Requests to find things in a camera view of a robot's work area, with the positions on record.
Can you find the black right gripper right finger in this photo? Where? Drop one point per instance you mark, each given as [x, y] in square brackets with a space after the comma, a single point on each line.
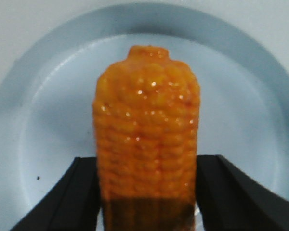
[229, 200]

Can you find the light blue round plate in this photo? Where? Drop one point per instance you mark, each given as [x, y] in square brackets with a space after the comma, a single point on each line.
[45, 99]

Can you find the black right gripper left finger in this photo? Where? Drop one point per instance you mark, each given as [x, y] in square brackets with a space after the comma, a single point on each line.
[72, 204]

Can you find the orange plastic corn cob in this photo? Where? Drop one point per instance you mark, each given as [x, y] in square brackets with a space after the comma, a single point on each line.
[145, 116]

